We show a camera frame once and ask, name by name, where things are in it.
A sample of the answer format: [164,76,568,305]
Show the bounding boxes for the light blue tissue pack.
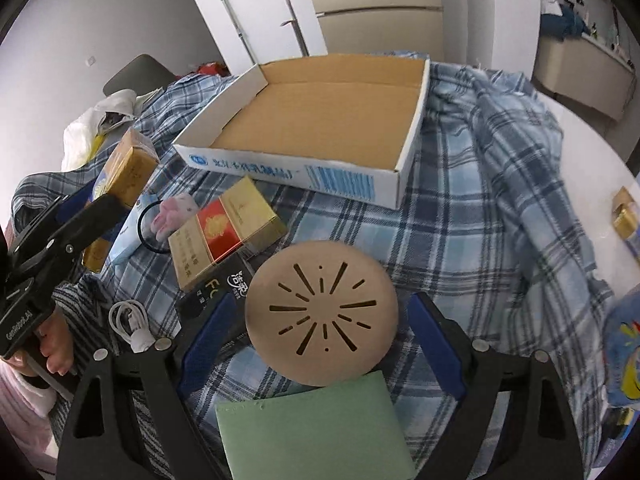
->
[107,193,160,266]

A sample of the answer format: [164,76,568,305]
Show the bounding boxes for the pink plush toy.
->
[151,193,200,243]

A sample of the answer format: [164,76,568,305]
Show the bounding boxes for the white charging cable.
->
[107,299,158,354]

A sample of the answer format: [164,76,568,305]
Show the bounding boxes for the black tissue pack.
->
[177,255,254,321]

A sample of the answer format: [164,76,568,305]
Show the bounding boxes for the gold red cigarette carton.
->
[168,177,288,292]

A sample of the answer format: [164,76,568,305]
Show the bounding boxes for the green rectangular sponge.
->
[216,372,416,479]

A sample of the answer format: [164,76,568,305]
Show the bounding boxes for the round beige slotted disc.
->
[245,240,399,387]

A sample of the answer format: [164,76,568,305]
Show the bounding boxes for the person's left hand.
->
[6,309,74,377]

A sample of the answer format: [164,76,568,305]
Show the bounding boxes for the small dark blue box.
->
[594,408,639,467]

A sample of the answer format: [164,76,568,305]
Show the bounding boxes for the white plastic bag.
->
[61,89,137,172]

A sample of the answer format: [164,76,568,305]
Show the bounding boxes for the blue red yellow bag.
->
[603,294,640,410]

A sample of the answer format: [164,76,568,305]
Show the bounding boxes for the grey chair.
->
[103,54,176,96]

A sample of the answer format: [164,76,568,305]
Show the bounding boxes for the blue plaid cloth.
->
[8,49,616,480]

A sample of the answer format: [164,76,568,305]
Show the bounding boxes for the gold blue small box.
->
[612,186,640,261]

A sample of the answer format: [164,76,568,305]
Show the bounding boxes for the shallow cardboard box tray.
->
[172,54,431,210]

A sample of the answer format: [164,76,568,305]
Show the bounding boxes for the bathroom vanity cabinet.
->
[533,36,636,122]

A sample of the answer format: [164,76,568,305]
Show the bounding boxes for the beige refrigerator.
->
[312,0,445,61]

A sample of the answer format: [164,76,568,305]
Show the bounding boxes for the blue clothes on vanity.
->
[540,0,590,41]

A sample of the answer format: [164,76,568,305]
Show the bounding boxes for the black hair tie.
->
[136,199,174,255]

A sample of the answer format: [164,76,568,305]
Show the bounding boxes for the mop handle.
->
[220,0,257,65]

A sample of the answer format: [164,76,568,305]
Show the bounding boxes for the broom handle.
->
[281,0,310,58]

